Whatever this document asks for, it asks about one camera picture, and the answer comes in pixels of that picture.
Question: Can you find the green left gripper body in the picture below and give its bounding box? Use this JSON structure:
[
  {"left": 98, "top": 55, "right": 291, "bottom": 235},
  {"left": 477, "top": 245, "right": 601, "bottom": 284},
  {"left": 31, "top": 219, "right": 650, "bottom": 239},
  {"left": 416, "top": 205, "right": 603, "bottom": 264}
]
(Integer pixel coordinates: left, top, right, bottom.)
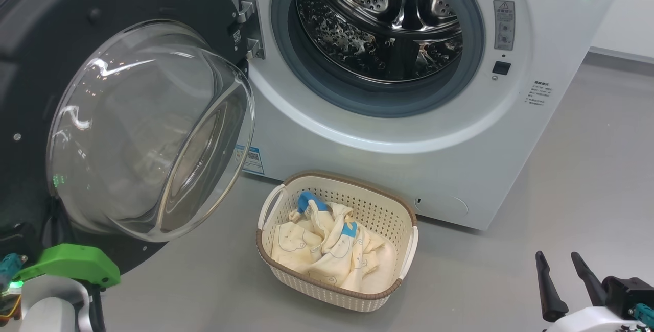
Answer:
[{"left": 13, "top": 243, "right": 121, "bottom": 288}]

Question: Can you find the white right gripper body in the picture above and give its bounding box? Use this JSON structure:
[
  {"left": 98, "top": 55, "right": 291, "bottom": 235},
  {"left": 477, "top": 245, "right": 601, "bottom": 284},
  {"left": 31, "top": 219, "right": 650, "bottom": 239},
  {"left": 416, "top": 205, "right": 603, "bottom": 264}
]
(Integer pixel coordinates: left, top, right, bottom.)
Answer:
[{"left": 544, "top": 306, "right": 654, "bottom": 332}]

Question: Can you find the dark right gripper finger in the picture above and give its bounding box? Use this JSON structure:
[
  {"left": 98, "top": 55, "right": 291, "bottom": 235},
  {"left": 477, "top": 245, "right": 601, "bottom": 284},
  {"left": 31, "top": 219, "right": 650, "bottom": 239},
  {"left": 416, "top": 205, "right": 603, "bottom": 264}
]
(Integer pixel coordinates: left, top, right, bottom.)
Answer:
[
  {"left": 571, "top": 252, "right": 609, "bottom": 307},
  {"left": 535, "top": 251, "right": 569, "bottom": 322}
]

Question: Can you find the cream garment with blue cuff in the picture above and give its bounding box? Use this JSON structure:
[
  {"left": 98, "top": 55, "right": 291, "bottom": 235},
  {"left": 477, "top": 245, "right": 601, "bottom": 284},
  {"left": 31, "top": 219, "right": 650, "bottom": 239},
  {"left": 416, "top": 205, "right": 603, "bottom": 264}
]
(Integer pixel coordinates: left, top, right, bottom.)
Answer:
[{"left": 271, "top": 220, "right": 398, "bottom": 294}]

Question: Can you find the white front-load washing machine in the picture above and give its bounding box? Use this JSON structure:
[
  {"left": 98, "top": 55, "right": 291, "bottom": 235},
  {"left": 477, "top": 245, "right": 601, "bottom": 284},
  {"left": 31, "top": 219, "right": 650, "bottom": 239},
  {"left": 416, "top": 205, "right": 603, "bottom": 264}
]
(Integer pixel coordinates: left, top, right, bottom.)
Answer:
[{"left": 204, "top": 0, "right": 632, "bottom": 231}]

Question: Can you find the grey rubber door gasket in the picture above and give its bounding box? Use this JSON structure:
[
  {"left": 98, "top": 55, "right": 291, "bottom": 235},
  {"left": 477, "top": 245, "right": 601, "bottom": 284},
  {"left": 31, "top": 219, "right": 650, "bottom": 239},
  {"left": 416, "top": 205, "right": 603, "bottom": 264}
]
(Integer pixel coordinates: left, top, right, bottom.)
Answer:
[{"left": 270, "top": 0, "right": 486, "bottom": 118}]

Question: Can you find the metal door hinge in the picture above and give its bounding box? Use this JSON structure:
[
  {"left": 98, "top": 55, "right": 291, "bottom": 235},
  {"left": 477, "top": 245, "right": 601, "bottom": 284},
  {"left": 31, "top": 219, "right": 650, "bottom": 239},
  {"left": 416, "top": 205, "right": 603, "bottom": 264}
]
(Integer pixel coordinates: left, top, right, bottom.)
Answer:
[{"left": 236, "top": 0, "right": 266, "bottom": 61}]

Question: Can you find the stainless steel washing machine drum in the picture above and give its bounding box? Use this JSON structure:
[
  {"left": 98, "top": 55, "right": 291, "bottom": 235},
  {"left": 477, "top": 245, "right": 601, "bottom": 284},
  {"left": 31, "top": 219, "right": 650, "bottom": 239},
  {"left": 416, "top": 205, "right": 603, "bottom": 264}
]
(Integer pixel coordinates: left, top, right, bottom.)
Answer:
[{"left": 294, "top": 0, "right": 464, "bottom": 85}]

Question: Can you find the small printed text sticker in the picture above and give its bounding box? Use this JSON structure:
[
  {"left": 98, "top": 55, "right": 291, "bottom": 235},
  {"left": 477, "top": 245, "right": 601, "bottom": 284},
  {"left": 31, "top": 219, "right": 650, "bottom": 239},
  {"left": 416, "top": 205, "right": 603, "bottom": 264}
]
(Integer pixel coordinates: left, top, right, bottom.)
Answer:
[{"left": 524, "top": 79, "right": 554, "bottom": 108}]

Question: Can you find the blue energy label sticker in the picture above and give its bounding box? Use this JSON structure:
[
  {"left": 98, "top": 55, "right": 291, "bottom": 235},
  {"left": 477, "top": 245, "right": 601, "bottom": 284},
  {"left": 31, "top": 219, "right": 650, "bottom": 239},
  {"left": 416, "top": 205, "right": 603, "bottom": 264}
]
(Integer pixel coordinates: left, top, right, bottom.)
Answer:
[{"left": 236, "top": 144, "right": 265, "bottom": 175}]

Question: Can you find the cream perforated laundry basket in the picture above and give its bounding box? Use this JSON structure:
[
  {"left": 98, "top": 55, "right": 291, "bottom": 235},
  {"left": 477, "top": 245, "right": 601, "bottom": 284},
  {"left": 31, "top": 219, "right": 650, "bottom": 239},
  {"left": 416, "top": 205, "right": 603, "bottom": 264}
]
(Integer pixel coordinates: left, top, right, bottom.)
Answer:
[{"left": 255, "top": 170, "right": 419, "bottom": 313}]

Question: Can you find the grey warning sticker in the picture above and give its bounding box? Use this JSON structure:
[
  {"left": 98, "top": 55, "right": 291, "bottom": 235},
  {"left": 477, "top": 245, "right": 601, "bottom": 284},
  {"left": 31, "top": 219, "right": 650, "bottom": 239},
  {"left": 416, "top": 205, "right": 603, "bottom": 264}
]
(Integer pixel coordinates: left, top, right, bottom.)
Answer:
[{"left": 493, "top": 0, "right": 516, "bottom": 52}]

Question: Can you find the right cable with teal connector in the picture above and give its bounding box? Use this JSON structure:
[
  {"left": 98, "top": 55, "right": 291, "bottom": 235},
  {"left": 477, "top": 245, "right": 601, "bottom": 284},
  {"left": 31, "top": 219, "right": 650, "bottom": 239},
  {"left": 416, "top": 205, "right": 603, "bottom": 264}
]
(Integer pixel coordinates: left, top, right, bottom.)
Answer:
[{"left": 628, "top": 302, "right": 654, "bottom": 325}]

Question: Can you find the cable with teal connector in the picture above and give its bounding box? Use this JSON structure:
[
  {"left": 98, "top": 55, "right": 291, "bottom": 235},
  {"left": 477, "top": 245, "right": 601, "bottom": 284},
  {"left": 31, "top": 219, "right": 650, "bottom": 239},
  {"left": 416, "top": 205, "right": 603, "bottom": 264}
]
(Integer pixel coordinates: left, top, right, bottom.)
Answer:
[
  {"left": 0, "top": 254, "right": 27, "bottom": 292},
  {"left": 628, "top": 302, "right": 654, "bottom": 325}
]

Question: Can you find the left cable with teal connector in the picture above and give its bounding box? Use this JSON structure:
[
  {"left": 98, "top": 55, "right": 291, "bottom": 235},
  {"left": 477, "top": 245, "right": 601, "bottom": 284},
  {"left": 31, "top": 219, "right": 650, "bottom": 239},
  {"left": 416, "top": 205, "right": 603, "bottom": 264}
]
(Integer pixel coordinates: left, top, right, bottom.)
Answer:
[{"left": 0, "top": 254, "right": 27, "bottom": 292}]

